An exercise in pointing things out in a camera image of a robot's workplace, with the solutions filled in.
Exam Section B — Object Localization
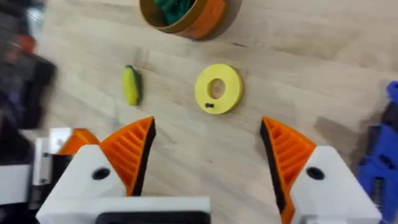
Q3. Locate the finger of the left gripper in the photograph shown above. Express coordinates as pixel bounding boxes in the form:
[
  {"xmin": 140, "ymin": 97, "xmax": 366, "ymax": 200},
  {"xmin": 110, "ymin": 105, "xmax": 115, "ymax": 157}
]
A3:
[
  {"xmin": 32, "ymin": 127, "xmax": 101, "ymax": 187},
  {"xmin": 0, "ymin": 164, "xmax": 32, "ymax": 206}
]

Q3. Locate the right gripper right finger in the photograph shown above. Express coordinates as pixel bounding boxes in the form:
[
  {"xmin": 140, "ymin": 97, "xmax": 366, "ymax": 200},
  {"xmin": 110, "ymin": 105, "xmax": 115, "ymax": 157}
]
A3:
[{"xmin": 260, "ymin": 116, "xmax": 384, "ymax": 224}]

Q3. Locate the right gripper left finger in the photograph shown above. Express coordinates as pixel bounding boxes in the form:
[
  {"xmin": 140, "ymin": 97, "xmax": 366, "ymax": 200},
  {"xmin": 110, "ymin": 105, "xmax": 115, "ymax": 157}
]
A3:
[{"xmin": 51, "ymin": 116, "xmax": 157, "ymax": 200}]

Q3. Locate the blue electric screwdriver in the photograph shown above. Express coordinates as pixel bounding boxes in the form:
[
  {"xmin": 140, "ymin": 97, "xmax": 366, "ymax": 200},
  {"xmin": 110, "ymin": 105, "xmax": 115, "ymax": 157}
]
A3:
[{"xmin": 356, "ymin": 80, "xmax": 398, "ymax": 224}]

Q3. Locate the yellow green corn toy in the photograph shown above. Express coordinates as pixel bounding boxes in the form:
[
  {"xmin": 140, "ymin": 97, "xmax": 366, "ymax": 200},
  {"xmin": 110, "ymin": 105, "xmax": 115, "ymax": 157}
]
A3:
[{"xmin": 121, "ymin": 64, "xmax": 143, "ymax": 107}]

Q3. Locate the yellow disc with holes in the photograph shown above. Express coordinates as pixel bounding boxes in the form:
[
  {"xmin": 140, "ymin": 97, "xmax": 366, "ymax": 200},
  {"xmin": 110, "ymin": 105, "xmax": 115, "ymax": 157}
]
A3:
[{"xmin": 194, "ymin": 63, "xmax": 244, "ymax": 116}]

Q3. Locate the orange tub with green toys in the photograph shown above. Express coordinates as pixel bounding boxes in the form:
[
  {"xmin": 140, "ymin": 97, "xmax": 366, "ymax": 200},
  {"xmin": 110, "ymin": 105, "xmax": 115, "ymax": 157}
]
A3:
[{"xmin": 139, "ymin": 0, "xmax": 228, "ymax": 40}]

